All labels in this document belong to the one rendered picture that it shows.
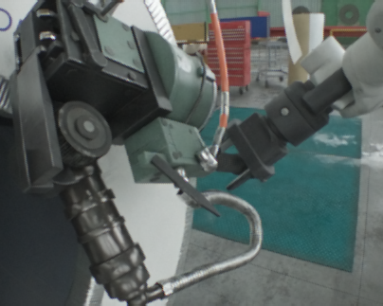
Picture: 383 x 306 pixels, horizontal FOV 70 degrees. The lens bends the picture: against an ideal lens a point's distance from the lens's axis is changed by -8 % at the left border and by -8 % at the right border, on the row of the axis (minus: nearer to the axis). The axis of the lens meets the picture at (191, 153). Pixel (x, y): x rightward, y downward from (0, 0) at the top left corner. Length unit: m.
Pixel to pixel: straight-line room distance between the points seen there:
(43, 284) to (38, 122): 0.47
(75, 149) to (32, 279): 0.48
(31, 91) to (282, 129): 0.35
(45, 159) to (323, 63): 0.39
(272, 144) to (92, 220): 0.30
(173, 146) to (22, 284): 0.51
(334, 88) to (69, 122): 0.34
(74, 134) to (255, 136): 0.31
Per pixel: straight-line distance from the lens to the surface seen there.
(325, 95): 0.44
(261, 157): 0.49
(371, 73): 0.39
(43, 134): 0.25
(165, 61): 0.38
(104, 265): 0.31
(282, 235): 1.70
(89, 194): 0.31
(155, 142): 0.34
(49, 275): 0.67
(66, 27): 0.31
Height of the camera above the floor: 1.03
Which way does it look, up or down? 22 degrees down
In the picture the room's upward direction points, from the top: 4 degrees counter-clockwise
